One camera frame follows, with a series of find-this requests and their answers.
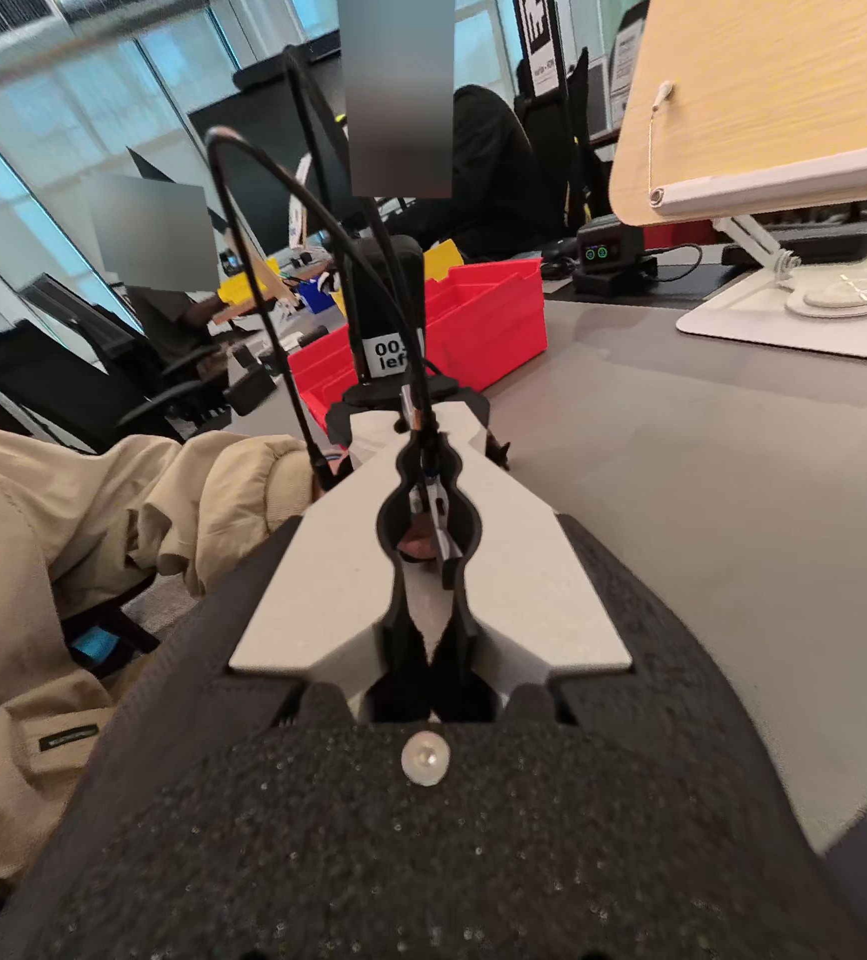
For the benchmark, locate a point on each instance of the black computer mouse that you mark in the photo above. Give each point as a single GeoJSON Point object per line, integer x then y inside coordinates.
{"type": "Point", "coordinates": [557, 268]}

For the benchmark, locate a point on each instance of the person's left forearm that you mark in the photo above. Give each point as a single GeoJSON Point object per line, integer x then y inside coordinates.
{"type": "Point", "coordinates": [201, 502]}

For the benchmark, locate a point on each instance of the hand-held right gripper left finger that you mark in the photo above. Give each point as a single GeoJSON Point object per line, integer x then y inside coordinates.
{"type": "Point", "coordinates": [313, 600]}

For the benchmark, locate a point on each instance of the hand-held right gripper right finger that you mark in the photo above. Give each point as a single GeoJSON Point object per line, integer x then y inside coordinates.
{"type": "Point", "coordinates": [546, 600]}

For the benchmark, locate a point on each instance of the blue plastic bin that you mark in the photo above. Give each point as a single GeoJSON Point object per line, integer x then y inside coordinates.
{"type": "Point", "coordinates": [317, 294]}

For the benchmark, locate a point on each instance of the black device with green lights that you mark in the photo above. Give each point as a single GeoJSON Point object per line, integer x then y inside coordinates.
{"type": "Point", "coordinates": [607, 251]}

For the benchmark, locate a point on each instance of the person's left hand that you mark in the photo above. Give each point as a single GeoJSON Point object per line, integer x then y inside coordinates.
{"type": "Point", "coordinates": [417, 544]}

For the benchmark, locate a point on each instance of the black and white sign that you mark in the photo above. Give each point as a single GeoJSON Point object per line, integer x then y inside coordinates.
{"type": "Point", "coordinates": [540, 45]}

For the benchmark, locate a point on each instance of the black monitor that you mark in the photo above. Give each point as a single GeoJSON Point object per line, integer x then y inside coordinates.
{"type": "Point", "coordinates": [268, 150]}

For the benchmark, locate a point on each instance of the black office chair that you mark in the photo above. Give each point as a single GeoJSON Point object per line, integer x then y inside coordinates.
{"type": "Point", "coordinates": [43, 375]}

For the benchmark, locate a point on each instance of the red plastic bin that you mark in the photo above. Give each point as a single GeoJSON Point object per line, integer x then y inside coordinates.
{"type": "Point", "coordinates": [478, 322]}

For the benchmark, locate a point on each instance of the grey desk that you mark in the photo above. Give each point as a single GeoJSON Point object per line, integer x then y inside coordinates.
{"type": "Point", "coordinates": [703, 480]}

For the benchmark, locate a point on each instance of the yellow plastic bin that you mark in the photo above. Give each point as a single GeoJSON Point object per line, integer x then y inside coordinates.
{"type": "Point", "coordinates": [242, 285]}
{"type": "Point", "coordinates": [441, 259]}

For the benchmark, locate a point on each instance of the person's beige jacket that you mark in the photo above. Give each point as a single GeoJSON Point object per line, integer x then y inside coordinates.
{"type": "Point", "coordinates": [6, 637]}

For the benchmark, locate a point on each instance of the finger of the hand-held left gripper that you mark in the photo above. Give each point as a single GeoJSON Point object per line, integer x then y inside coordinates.
{"type": "Point", "coordinates": [373, 439]}
{"type": "Point", "coordinates": [467, 424]}

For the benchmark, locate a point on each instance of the wooden tilting board stand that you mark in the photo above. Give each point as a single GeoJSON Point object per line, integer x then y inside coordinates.
{"type": "Point", "coordinates": [763, 97]}

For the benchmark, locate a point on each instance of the flat black box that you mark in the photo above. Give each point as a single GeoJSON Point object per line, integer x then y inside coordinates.
{"type": "Point", "coordinates": [823, 236]}

